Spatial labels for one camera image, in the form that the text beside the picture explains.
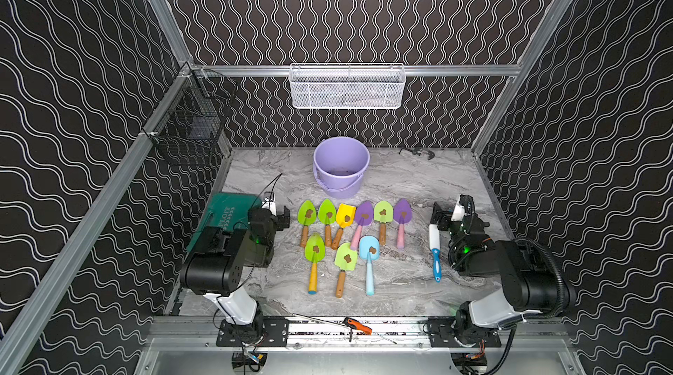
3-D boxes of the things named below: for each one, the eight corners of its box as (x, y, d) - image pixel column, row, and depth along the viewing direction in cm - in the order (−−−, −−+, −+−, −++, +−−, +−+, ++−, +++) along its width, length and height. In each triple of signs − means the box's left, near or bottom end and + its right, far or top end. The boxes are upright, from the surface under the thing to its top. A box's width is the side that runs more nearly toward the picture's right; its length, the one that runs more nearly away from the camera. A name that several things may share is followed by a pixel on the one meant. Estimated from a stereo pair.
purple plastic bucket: (315, 205, 103) (311, 178, 90) (317, 165, 116) (315, 137, 103) (367, 206, 103) (371, 179, 90) (364, 165, 116) (367, 137, 103)
